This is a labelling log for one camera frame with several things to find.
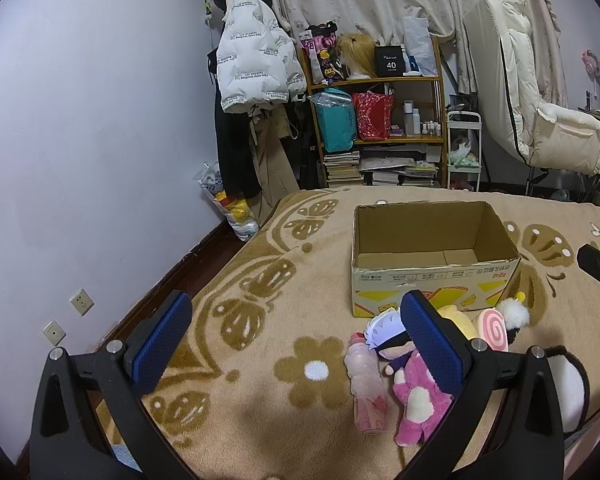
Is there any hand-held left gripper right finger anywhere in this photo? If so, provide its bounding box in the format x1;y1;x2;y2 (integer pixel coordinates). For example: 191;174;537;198
400;290;566;480

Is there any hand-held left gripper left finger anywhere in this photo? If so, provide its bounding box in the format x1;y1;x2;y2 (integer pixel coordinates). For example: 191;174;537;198
27;290;193;480

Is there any white-haired plush doll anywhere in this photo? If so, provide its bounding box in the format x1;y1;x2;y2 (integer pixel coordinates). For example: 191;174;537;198
364;308;416;377

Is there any cardboard box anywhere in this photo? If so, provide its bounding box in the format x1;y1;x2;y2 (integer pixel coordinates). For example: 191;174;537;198
351;201;522;318

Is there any yellow plush toy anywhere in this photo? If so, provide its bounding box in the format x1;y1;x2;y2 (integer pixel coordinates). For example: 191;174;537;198
432;304;481;341

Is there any pink plush toy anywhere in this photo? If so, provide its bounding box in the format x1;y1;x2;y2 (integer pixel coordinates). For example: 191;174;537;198
391;350;453;447

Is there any pink swirl lollipop plush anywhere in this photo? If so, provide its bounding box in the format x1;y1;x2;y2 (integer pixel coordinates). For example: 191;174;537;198
472;309;510;352

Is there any pale pink bottle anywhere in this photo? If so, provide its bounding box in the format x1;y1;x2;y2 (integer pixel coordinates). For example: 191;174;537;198
344;332;392;435

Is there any white pompom plush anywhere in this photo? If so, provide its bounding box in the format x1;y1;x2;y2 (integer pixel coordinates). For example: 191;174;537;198
496;290;532;346

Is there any black and white plush pillow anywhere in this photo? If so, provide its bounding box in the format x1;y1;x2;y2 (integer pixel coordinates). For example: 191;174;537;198
547;345;590;436

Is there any beige floral blanket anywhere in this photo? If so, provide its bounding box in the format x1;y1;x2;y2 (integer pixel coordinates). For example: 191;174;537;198
92;187;600;480

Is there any plastic bag of toys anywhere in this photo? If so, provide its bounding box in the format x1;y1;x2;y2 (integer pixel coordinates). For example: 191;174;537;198
196;160;261;242

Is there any pink desk fan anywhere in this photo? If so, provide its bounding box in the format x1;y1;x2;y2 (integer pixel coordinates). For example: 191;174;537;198
582;49;600;108

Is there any pile of books and papers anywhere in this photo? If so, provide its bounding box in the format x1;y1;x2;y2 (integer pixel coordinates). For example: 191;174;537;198
360;145;441;188

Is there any cream recliner chair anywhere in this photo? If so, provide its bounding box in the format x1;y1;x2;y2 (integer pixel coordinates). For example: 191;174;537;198
462;0;600;196

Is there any stack of books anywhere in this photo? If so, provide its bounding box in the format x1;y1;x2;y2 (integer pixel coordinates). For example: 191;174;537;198
322;151;363;188

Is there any white rolling cart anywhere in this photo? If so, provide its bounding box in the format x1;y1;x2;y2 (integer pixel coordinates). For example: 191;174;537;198
446;111;483;192

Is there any beige hanging garment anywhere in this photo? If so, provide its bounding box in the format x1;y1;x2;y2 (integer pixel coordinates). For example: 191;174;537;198
250;105;301;226

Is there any black hanging garment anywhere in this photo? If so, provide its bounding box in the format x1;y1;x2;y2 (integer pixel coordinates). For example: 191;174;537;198
215;102;263;200

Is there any red patterned bag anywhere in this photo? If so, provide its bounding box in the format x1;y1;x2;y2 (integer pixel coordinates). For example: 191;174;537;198
351;91;395;142

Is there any teal bag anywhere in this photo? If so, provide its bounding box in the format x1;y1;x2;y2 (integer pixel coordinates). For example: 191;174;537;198
314;100;358;154

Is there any clear plastic bag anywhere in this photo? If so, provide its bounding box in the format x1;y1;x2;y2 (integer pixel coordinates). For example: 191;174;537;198
310;87;353;111

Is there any wooden shelf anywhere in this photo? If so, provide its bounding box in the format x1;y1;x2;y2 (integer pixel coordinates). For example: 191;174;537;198
297;35;448;190

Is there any white plastic bag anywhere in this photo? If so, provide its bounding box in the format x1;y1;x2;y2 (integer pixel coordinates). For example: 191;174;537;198
402;15;438;77

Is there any black box with white print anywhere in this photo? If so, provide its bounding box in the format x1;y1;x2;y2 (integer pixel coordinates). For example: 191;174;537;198
374;45;407;78

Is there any blond wig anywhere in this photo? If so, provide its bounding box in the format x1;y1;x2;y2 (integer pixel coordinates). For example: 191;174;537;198
336;32;378;80

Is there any pink and black printed bag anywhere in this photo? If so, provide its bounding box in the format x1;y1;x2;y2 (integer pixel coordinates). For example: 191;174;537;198
300;22;343;86

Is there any white puffer jacket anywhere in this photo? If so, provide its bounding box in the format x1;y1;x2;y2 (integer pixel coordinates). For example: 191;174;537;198
216;0;308;113

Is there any white wall socket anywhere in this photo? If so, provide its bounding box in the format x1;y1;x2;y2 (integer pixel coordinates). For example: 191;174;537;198
70;288;95;317
42;320;67;347

